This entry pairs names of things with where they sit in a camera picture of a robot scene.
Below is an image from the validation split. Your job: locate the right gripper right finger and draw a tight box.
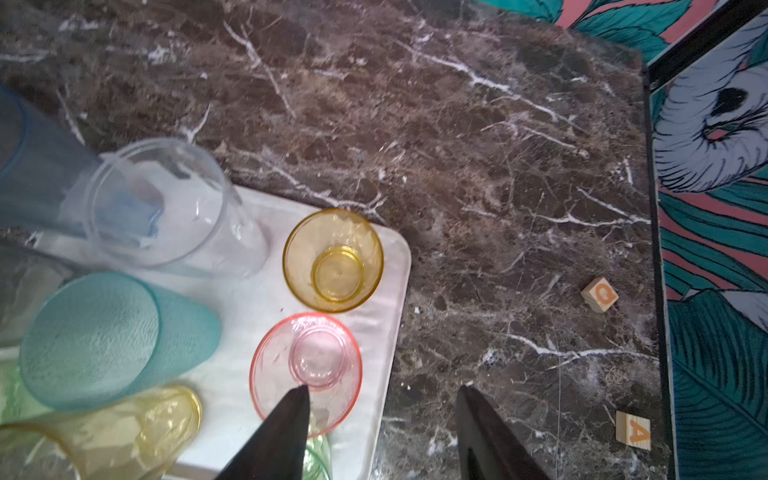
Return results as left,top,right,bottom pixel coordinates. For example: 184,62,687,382
455,386,549,480

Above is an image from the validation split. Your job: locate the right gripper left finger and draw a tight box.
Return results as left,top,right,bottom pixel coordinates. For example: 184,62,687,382
217,385,310,480

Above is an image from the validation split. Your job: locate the green short tumbler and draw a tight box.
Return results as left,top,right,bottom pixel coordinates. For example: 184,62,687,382
302,435,332,480

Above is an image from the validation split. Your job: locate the pink faceted short tumbler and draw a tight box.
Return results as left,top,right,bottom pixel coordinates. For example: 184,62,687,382
249,312,363,438

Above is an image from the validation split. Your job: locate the yellow tall tumbler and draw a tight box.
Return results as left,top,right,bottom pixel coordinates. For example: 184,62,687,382
1,386,203,479

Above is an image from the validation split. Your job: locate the beige plastic tray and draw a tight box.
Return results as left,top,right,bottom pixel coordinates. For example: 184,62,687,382
23,182,413,480

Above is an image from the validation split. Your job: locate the amber faceted tumbler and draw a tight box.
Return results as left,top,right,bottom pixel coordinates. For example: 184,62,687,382
282,209,384,313

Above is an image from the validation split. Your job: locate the teal frosted tumbler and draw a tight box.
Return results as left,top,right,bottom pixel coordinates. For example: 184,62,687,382
19,272,222,411

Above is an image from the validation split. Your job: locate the light green faceted tumbler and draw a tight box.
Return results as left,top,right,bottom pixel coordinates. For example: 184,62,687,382
0,359,51,424

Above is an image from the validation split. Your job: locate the clear pink tall tumbler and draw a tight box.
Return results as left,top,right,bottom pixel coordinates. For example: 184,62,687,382
83,138,269,278

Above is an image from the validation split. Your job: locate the dark smoky transparent tumbler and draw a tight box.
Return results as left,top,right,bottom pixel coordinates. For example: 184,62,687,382
1,240,82,348

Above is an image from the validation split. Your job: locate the blue-grey transparent tumbler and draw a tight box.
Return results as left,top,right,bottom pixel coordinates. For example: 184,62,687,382
0,83,166,250

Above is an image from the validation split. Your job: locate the small wooden block near edge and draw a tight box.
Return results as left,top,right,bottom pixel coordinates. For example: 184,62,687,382
615,411,652,451

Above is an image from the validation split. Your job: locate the black right frame post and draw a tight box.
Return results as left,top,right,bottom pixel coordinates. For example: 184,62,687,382
644,0,767,93

